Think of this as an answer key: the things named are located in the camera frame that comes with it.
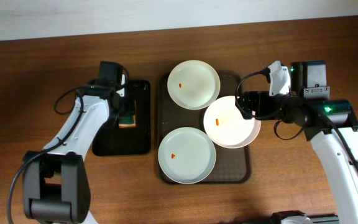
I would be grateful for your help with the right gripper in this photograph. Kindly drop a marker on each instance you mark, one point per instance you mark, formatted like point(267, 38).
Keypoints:
point(242, 104)

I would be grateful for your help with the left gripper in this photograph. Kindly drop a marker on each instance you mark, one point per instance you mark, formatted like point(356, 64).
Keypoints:
point(120, 113)

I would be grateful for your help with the green orange sponge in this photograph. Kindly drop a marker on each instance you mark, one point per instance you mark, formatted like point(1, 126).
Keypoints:
point(127, 118)

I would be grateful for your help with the pinkish white plate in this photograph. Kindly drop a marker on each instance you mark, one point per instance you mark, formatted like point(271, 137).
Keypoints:
point(225, 126)

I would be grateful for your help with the cream plate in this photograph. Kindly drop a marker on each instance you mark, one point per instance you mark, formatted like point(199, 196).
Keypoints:
point(193, 84)

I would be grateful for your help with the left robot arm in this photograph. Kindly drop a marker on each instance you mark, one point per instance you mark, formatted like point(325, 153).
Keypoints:
point(55, 183)

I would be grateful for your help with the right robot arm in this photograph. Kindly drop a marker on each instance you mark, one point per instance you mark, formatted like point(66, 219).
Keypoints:
point(299, 94)

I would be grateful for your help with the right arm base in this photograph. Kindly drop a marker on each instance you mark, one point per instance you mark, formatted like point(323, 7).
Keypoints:
point(298, 217)

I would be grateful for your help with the black water tray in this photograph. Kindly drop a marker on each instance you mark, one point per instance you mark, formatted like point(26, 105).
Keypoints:
point(116, 141)

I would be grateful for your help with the brown serving tray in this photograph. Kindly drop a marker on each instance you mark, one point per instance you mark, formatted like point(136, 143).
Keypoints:
point(232, 166)

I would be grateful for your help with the pale green plate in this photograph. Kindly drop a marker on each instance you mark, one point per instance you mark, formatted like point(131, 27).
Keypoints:
point(186, 155)

